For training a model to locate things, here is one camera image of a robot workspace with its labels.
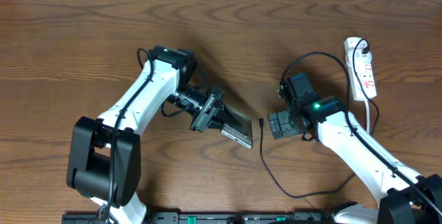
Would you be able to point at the white power strip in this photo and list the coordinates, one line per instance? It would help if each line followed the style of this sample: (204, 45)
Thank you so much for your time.
(361, 74)

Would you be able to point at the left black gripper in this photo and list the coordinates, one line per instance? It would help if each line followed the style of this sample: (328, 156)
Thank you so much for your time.
(214, 110)

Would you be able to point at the gold Galaxy smartphone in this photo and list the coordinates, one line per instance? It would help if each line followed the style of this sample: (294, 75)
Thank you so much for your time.
(242, 133)

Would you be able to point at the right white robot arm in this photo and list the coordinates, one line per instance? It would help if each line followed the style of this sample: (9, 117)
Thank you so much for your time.
(402, 194)

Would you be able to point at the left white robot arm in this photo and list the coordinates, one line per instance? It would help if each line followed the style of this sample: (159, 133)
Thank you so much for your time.
(105, 156)

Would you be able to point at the white USB charger plug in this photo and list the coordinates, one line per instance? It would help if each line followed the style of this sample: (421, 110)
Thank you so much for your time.
(363, 54)

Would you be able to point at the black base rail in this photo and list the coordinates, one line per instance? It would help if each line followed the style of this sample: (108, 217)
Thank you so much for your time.
(237, 218)

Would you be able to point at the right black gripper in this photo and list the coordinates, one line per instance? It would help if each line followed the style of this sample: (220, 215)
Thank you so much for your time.
(285, 128)

